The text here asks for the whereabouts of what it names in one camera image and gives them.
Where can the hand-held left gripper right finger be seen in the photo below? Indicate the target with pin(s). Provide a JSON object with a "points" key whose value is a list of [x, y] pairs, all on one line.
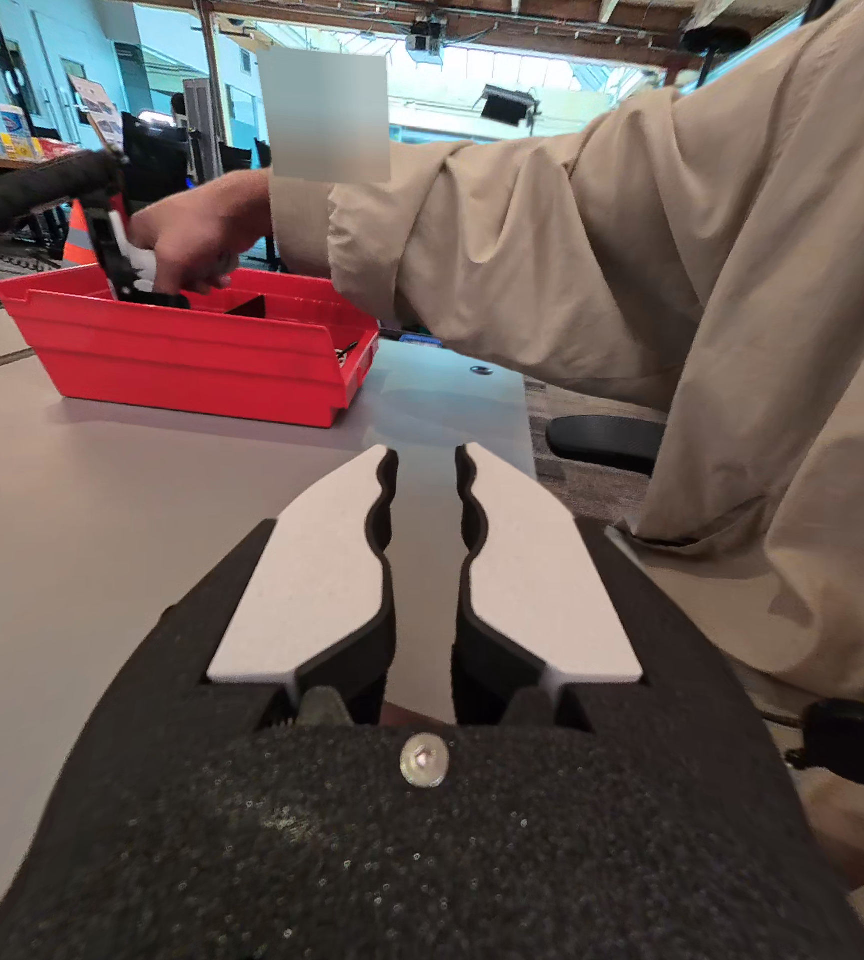
{"points": [[544, 592]]}

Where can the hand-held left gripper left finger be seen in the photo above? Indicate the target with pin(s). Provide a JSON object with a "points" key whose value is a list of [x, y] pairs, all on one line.
{"points": [[304, 592]]}

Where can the red plastic bin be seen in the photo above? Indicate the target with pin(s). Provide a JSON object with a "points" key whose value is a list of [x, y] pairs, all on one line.
{"points": [[177, 360]]}

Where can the person's right forearm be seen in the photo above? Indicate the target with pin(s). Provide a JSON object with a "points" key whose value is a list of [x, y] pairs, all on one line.
{"points": [[477, 247]]}

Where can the grey desk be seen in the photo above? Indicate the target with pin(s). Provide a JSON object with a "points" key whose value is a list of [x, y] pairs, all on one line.
{"points": [[102, 525]]}

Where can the person's right hand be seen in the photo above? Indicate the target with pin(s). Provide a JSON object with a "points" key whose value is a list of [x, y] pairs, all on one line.
{"points": [[207, 232]]}

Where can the orange traffic cone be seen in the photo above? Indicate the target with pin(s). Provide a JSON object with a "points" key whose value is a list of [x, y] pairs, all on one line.
{"points": [[81, 240]]}

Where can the black chair armrest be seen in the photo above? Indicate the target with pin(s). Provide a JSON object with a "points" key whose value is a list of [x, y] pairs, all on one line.
{"points": [[604, 442]]}

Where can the beige jacket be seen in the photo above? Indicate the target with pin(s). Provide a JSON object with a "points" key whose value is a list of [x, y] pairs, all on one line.
{"points": [[814, 450]]}

